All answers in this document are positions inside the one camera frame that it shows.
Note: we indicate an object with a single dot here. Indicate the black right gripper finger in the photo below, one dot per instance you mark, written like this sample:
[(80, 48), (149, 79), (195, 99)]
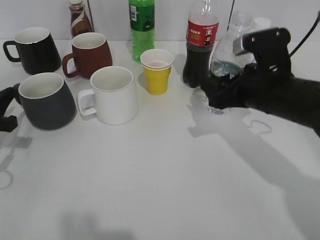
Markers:
[(8, 124)]

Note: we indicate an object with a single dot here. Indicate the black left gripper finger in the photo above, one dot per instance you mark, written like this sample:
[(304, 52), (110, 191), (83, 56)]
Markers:
[(6, 97)]

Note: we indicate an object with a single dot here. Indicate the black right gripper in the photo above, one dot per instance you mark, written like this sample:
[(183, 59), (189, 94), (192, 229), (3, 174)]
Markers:
[(278, 93)]

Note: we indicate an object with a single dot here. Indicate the clear water bottle green label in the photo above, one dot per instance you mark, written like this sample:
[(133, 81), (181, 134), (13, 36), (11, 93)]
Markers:
[(224, 62)]

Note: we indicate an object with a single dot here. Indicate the dark grey ceramic mug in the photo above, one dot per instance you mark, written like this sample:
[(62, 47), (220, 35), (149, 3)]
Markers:
[(46, 100)]

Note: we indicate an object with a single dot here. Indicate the black mug white interior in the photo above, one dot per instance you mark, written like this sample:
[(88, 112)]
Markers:
[(35, 49)]

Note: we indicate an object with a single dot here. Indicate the dark red ceramic mug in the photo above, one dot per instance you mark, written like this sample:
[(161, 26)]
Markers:
[(90, 52)]

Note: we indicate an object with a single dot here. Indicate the white ceramic mug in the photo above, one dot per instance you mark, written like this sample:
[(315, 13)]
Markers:
[(112, 97)]

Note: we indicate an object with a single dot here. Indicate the cola bottle red label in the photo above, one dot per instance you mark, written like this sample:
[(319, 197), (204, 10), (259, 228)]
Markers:
[(202, 28)]

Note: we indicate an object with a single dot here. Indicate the yellow paper cup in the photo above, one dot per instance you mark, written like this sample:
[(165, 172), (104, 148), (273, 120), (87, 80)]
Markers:
[(157, 65)]

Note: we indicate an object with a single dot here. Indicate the white milk carton bottle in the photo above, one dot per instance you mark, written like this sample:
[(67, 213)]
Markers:
[(260, 23)]

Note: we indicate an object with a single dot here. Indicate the brown drink bottle white cap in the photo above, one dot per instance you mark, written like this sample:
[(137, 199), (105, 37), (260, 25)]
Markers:
[(79, 21)]

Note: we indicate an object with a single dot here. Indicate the green soda bottle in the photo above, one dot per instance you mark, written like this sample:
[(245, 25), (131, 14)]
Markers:
[(142, 24)]

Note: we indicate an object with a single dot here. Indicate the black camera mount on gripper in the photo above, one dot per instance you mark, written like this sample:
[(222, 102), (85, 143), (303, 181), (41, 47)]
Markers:
[(269, 47)]

